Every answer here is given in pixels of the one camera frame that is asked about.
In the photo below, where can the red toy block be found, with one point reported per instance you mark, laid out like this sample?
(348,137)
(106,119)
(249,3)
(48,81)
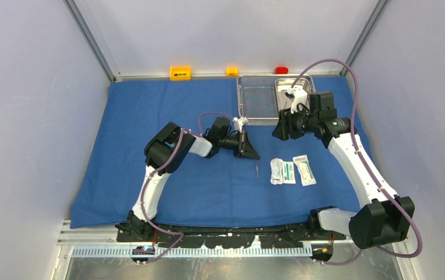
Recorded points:
(281,70)

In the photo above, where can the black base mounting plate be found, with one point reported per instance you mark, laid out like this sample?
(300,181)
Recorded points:
(273,237)

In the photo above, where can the green white sterile packet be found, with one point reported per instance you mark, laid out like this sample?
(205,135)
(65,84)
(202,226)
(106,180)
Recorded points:
(288,173)

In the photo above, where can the pointed steel tweezers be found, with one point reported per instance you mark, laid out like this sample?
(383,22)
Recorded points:
(257,168)

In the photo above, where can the yellow toy block large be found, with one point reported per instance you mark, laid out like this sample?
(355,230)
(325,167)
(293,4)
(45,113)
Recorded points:
(180,73)

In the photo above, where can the white gauze roll packet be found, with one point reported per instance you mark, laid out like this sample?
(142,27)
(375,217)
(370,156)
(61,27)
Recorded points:
(276,171)

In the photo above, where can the blue surgical wrap cloth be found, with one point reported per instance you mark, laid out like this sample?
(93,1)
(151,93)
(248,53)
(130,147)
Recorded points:
(222,191)

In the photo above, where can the small orange toy block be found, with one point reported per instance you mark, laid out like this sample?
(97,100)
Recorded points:
(232,71)

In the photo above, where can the wire mesh steel tray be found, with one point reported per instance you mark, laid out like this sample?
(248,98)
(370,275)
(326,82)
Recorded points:
(257,98)

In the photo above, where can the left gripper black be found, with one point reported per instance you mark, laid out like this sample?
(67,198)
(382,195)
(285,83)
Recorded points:
(247,150)

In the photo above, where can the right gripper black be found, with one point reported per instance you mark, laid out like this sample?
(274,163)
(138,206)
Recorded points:
(286,125)

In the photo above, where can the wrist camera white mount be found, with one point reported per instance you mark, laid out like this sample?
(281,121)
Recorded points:
(239,123)
(299,97)

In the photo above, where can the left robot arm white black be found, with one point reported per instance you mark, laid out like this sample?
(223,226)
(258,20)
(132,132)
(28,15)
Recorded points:
(166,151)

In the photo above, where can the aluminium front rail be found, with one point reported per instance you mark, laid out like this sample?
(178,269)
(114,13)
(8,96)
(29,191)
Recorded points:
(102,241)

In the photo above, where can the aluminium frame post left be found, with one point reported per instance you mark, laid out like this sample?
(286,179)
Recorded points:
(89,28)

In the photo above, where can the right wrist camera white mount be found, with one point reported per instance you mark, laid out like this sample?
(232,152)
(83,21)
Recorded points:
(299,97)

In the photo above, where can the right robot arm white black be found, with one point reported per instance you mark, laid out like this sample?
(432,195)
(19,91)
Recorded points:
(384,217)

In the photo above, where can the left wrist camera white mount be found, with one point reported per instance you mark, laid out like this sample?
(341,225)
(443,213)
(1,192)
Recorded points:
(239,123)

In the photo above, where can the aluminium frame rail right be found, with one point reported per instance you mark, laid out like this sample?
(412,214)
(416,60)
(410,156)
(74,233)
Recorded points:
(367,30)

